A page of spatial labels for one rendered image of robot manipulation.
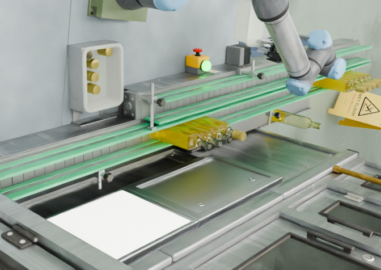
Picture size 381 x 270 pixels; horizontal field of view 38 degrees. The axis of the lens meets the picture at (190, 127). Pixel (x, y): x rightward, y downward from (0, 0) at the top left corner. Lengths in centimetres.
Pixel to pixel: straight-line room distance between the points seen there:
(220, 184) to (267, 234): 30
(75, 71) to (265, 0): 71
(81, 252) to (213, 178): 118
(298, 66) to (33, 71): 84
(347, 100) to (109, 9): 366
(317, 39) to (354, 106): 347
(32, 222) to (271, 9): 88
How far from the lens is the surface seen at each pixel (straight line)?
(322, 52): 184
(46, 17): 187
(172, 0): 180
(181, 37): 231
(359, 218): 194
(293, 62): 171
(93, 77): 193
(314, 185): 208
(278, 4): 154
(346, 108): 528
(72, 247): 89
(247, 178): 202
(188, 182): 197
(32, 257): 91
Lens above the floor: 228
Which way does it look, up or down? 38 degrees down
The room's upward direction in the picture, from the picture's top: 107 degrees clockwise
